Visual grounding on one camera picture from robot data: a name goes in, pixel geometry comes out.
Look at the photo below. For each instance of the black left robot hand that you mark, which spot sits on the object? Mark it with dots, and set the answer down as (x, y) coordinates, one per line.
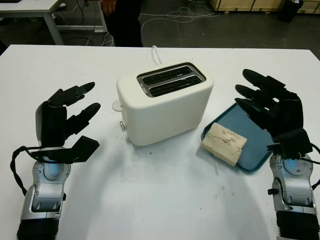
(52, 122)

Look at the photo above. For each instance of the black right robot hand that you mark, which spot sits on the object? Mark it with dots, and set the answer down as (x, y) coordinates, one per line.
(285, 115)

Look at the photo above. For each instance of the blue plastic tray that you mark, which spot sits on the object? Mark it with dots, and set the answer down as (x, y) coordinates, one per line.
(252, 152)

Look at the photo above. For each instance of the pale bread slice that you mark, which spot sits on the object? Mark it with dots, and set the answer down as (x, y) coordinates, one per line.
(225, 143)

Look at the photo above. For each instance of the white two-slot toaster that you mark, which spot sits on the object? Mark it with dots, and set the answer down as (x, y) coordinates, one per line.
(162, 117)

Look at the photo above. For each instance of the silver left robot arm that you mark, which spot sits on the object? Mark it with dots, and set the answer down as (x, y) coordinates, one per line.
(47, 195)

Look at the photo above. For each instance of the black bin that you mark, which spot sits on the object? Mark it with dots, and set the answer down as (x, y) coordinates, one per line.
(290, 12)

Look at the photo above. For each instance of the light wooden crate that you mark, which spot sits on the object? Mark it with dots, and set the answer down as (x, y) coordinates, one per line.
(237, 5)
(312, 7)

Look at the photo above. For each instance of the white office desk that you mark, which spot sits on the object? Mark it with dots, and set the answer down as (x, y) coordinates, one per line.
(25, 6)

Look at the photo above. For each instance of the person in black trousers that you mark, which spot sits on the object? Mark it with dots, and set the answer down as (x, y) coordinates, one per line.
(125, 25)

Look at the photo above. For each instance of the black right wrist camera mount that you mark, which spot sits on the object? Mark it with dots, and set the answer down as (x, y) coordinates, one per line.
(295, 142)

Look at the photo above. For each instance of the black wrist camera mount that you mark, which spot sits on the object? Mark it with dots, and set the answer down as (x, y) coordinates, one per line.
(295, 142)
(85, 147)

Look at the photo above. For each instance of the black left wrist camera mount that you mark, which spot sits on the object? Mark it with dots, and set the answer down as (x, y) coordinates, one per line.
(85, 147)

